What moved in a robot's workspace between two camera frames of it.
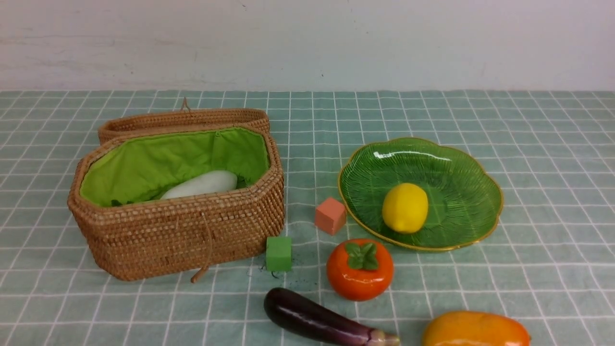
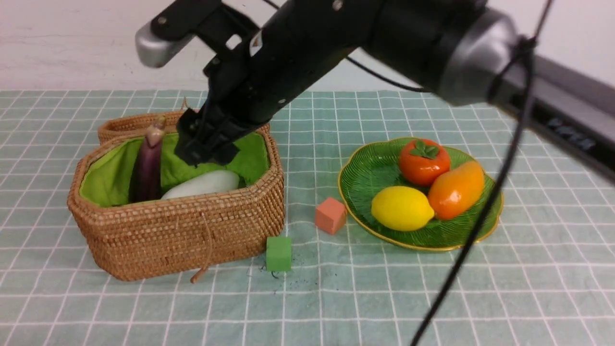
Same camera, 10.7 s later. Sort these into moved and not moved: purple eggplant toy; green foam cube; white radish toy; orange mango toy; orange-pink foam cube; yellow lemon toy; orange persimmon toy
Moved: orange persimmon toy; purple eggplant toy; orange mango toy; yellow lemon toy
Not moved: orange-pink foam cube; white radish toy; green foam cube
